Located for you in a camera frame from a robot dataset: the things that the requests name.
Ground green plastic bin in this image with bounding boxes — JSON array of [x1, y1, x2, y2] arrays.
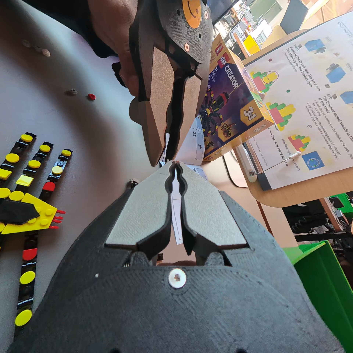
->
[[283, 240, 353, 351]]

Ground yellow toy brick set box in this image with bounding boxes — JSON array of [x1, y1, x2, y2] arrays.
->
[[199, 33, 275, 162]]

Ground printed instruction sheet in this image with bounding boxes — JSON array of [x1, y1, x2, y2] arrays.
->
[[244, 10, 353, 191]]

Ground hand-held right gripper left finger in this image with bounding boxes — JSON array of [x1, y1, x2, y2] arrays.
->
[[105, 161, 177, 260]]

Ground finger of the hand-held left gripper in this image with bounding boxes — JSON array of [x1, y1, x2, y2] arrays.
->
[[129, 45, 175, 167], [165, 62, 210, 162]]

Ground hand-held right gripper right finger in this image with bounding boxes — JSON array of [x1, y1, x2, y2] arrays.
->
[[176, 162, 248, 264]]

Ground metal wire pin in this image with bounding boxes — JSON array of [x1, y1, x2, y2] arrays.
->
[[255, 151, 302, 175]]

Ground white instruction booklet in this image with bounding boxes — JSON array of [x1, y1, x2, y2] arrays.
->
[[159, 116, 211, 245]]

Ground person's left forearm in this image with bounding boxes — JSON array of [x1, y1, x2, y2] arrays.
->
[[21, 0, 122, 60]]

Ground white board holder post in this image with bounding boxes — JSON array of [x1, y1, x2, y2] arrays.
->
[[234, 143, 260, 183]]

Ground yellow black brick spider model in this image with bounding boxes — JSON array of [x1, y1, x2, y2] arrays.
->
[[0, 132, 73, 335]]

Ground wooden board stand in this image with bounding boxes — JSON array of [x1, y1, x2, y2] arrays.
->
[[232, 29, 353, 208]]

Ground person's left hand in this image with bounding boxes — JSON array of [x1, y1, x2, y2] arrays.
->
[[88, 0, 140, 97]]

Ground black coiled cable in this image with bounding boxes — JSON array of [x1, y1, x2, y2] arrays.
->
[[292, 212, 318, 232]]

